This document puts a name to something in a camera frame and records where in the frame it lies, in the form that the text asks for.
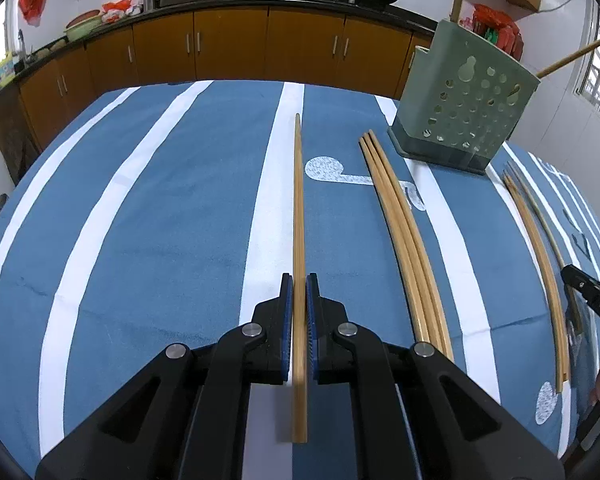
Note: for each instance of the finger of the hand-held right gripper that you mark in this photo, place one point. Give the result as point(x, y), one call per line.
point(592, 297)

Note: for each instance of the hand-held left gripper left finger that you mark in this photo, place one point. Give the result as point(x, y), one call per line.
point(286, 325)

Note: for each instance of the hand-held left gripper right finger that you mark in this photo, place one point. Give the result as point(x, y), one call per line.
point(311, 325)

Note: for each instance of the green perforated utensil holder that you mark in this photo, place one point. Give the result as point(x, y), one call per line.
point(460, 110)

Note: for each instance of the blue white striped tablecloth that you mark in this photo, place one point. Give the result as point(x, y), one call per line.
point(155, 260)

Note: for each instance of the orange wooden base cabinets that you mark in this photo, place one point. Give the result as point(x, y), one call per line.
point(230, 45)

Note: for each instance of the large red plastic bag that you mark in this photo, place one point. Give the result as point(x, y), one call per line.
point(492, 17)

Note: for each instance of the black kitchen countertop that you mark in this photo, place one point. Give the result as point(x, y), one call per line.
point(260, 0)

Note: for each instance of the red and white plastic bag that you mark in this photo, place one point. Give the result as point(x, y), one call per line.
point(117, 9)

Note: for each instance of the green plastic basin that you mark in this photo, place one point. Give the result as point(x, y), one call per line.
point(82, 27)

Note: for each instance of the yellow dish soap bottle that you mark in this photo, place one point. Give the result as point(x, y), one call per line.
point(6, 70)

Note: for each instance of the metal faucet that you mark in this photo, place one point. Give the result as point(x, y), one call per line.
point(21, 42)

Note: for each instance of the hanging red plastic bag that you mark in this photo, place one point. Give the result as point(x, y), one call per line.
point(34, 0)

